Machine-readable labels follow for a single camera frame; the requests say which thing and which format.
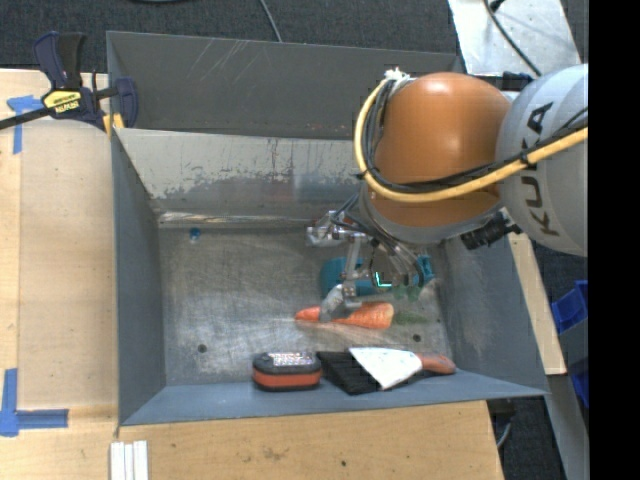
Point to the grey metal bin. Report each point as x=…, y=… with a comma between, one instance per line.
x=240, y=288

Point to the teal plastic object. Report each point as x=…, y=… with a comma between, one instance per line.
x=332, y=273

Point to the black ribbed block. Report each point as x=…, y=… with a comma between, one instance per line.
x=350, y=375

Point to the black cylinder on white bracket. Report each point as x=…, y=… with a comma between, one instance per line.
x=487, y=233

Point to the orange toy carrot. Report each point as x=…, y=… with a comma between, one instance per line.
x=372, y=317

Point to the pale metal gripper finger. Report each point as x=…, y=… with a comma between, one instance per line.
x=352, y=302
x=331, y=304

